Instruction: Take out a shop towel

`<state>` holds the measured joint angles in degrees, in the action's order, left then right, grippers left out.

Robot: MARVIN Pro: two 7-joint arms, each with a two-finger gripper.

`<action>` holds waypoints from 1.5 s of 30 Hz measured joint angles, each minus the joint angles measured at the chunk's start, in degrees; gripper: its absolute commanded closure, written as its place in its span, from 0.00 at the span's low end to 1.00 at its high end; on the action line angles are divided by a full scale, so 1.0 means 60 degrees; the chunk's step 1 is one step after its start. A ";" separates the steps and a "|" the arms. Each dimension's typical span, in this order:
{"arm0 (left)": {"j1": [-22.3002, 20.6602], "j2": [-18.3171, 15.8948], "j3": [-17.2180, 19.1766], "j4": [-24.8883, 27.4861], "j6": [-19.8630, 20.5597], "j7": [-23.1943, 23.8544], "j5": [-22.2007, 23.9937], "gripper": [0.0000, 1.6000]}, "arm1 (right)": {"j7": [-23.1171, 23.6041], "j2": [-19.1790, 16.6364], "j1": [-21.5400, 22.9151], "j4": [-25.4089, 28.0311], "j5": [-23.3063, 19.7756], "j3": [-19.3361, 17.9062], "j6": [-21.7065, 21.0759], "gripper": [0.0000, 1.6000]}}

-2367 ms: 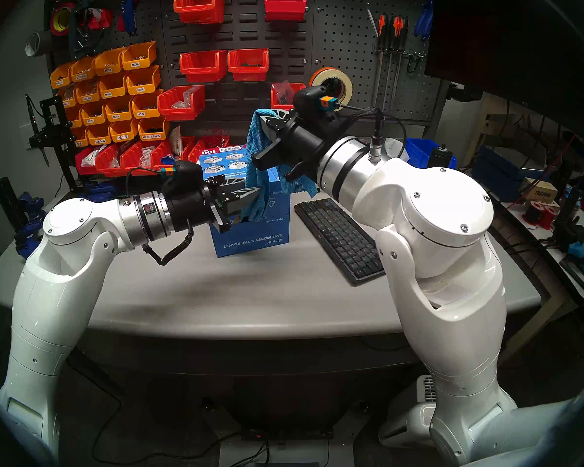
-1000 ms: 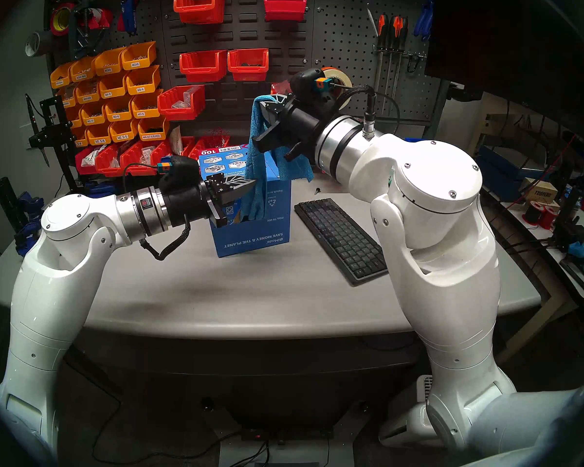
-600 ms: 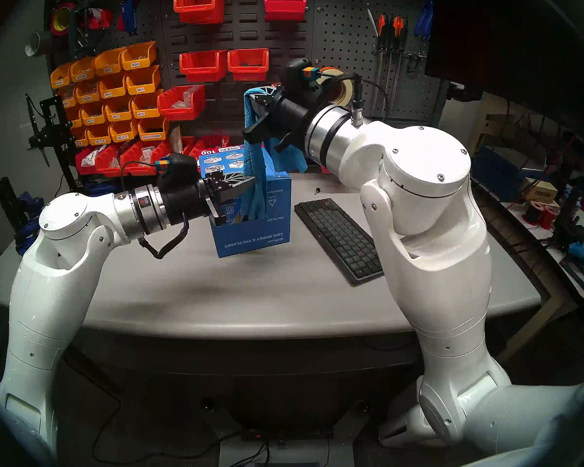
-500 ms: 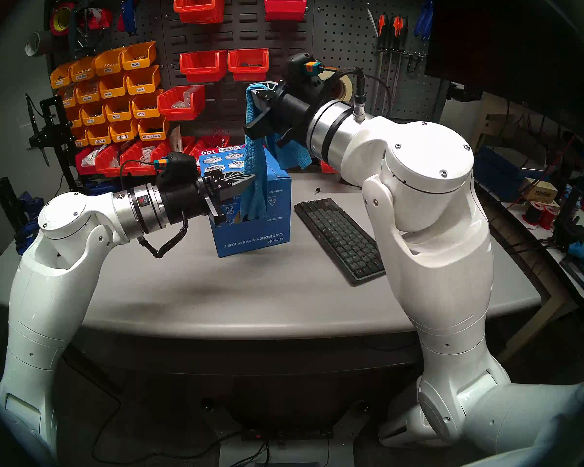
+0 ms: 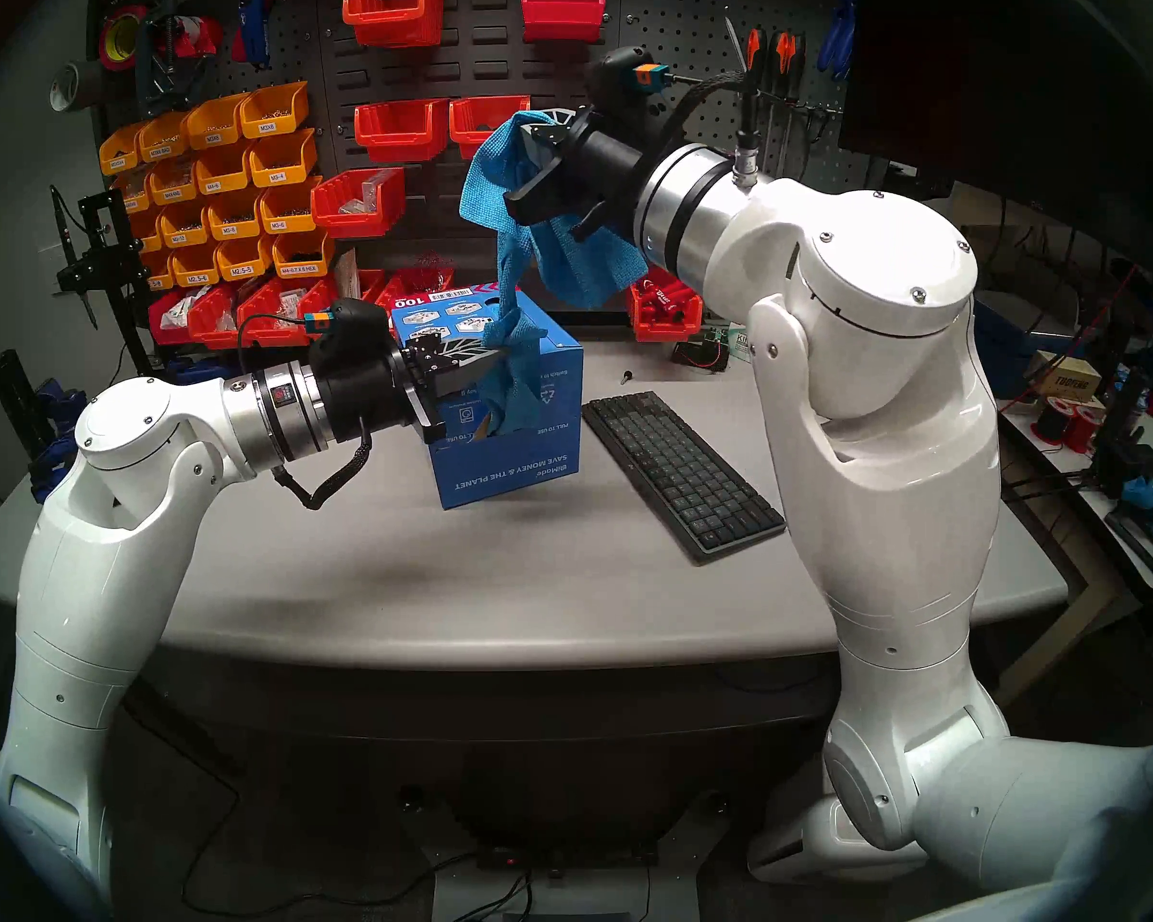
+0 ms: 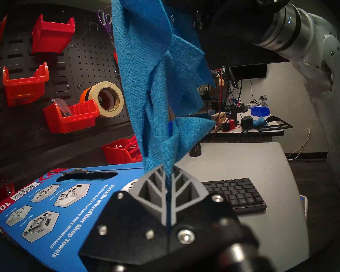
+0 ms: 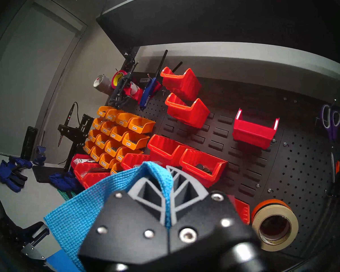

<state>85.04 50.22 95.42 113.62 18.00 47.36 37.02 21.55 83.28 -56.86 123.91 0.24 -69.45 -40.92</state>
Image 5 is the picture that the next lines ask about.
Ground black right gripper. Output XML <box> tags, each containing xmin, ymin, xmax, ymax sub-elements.
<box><xmin>504</xmin><ymin>110</ymin><xmax>659</xmax><ymax>244</ymax></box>

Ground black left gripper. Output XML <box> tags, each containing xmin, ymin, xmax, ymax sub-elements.
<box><xmin>309</xmin><ymin>332</ymin><xmax>510</xmax><ymax>446</ymax></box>

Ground blue microfiber shop towel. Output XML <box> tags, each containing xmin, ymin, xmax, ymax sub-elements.
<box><xmin>476</xmin><ymin>305</ymin><xmax>549</xmax><ymax>441</ymax></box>
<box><xmin>458</xmin><ymin>110</ymin><xmax>650</xmax><ymax>335</ymax></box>

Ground blue shop towel box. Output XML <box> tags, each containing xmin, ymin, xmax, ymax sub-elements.
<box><xmin>391</xmin><ymin>281</ymin><xmax>585</xmax><ymax>510</ymax></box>

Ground red bin with red mesh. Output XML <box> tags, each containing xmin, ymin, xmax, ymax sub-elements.
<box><xmin>375</xmin><ymin>265</ymin><xmax>457</xmax><ymax>318</ymax></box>

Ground dark grey pegboard panel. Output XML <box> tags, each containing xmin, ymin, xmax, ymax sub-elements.
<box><xmin>91</xmin><ymin>0</ymin><xmax>890</xmax><ymax>258</ymax></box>

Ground deep red plastic storage bin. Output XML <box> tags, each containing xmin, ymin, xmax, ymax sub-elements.
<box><xmin>521</xmin><ymin>0</ymin><xmax>607</xmax><ymax>44</ymax></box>

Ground red bin with clear bags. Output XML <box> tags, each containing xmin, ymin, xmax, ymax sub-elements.
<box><xmin>310</xmin><ymin>167</ymin><xmax>407</xmax><ymax>240</ymax></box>

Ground red bin with markers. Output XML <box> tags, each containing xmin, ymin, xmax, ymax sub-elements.
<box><xmin>629</xmin><ymin>267</ymin><xmax>704</xmax><ymax>343</ymax></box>

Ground black computer keyboard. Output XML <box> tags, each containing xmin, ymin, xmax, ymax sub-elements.
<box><xmin>581</xmin><ymin>392</ymin><xmax>787</xmax><ymax>566</ymax></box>

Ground red bin with white bags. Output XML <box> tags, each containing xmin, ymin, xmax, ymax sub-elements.
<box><xmin>149</xmin><ymin>291</ymin><xmax>214</xmax><ymax>347</ymax></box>

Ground black metal stand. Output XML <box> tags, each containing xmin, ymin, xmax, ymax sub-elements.
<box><xmin>50</xmin><ymin>185</ymin><xmax>164</xmax><ymax>374</ymax></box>

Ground red white packet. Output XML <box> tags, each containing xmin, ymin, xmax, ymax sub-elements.
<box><xmin>159</xmin><ymin>15</ymin><xmax>224</xmax><ymax>61</ymax></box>

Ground blue black bar clamp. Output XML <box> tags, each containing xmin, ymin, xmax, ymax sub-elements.
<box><xmin>27</xmin><ymin>421</ymin><xmax>87</xmax><ymax>503</ymax></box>
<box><xmin>34</xmin><ymin>377</ymin><xmax>87</xmax><ymax>422</ymax></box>

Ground red yellow tape roll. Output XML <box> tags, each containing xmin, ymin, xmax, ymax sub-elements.
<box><xmin>98</xmin><ymin>6</ymin><xmax>150</xmax><ymax>72</ymax></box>

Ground black rectangular block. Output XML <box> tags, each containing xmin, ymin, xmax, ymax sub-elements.
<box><xmin>0</xmin><ymin>349</ymin><xmax>44</xmax><ymax>460</ymax></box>

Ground black monitor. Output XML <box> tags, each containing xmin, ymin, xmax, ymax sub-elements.
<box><xmin>838</xmin><ymin>0</ymin><xmax>1153</xmax><ymax>278</ymax></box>

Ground dark blue storage box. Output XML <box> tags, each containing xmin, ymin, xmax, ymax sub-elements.
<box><xmin>975</xmin><ymin>296</ymin><xmax>1039</xmax><ymax>398</ymax></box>

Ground black power strip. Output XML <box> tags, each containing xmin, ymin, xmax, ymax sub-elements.
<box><xmin>476</xmin><ymin>843</ymin><xmax>659</xmax><ymax>873</ymax></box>

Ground small cardboard box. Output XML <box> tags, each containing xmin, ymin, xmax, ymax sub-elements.
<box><xmin>1026</xmin><ymin>351</ymin><xmax>1103</xmax><ymax>404</ymax></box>

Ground white air purifier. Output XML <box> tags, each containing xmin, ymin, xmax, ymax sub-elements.
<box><xmin>748</xmin><ymin>793</ymin><xmax>923</xmax><ymax>883</ymax></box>

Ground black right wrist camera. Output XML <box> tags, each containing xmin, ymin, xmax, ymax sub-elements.
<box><xmin>586</xmin><ymin>46</ymin><xmax>671</xmax><ymax>114</ymax></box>

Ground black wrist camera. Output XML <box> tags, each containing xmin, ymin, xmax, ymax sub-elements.
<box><xmin>303</xmin><ymin>299</ymin><xmax>390</xmax><ymax>356</ymax></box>
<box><xmin>586</xmin><ymin>46</ymin><xmax>671</xmax><ymax>114</ymax></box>

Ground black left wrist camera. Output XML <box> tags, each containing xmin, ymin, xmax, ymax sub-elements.
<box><xmin>303</xmin><ymin>299</ymin><xmax>390</xmax><ymax>356</ymax></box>

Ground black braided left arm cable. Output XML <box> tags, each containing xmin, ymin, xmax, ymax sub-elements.
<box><xmin>271</xmin><ymin>432</ymin><xmax>374</xmax><ymax>510</ymax></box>

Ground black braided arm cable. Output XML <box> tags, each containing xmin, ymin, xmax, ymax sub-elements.
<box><xmin>271</xmin><ymin>432</ymin><xmax>374</xmax><ymax>510</ymax></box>
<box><xmin>663</xmin><ymin>65</ymin><xmax>765</xmax><ymax>191</ymax></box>

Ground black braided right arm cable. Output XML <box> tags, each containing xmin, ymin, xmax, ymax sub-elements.
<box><xmin>663</xmin><ymin>65</ymin><xmax>765</xmax><ymax>191</ymax></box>

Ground black handled screwdriver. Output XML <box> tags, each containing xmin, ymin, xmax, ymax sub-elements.
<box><xmin>786</xmin><ymin>33</ymin><xmax>812</xmax><ymax>172</ymax></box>

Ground blue handled pliers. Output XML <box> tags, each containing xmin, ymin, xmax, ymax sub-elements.
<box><xmin>817</xmin><ymin>0</ymin><xmax>858</xmax><ymax>78</ymax></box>

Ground blue handled hand tool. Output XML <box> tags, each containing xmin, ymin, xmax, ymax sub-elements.
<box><xmin>235</xmin><ymin>0</ymin><xmax>275</xmax><ymax>69</ymax></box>

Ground grey duct tape roll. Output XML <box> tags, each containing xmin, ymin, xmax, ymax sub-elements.
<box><xmin>48</xmin><ymin>61</ymin><xmax>107</xmax><ymax>114</ymax></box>

